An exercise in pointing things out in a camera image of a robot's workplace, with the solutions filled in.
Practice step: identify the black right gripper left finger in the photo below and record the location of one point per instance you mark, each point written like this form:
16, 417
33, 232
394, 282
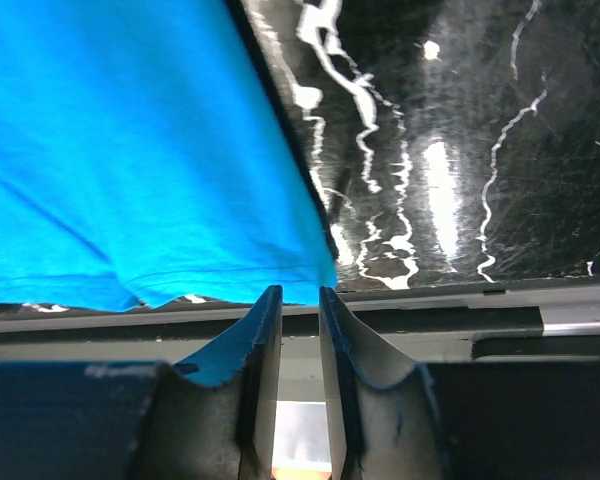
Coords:
210, 415

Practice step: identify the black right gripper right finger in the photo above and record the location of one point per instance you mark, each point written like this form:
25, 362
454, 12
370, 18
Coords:
391, 417

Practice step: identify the blue t shirt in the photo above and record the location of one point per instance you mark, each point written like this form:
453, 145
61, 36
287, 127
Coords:
144, 156

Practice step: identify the aluminium frame rail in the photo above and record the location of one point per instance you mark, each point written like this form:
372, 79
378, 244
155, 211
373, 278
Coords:
523, 309

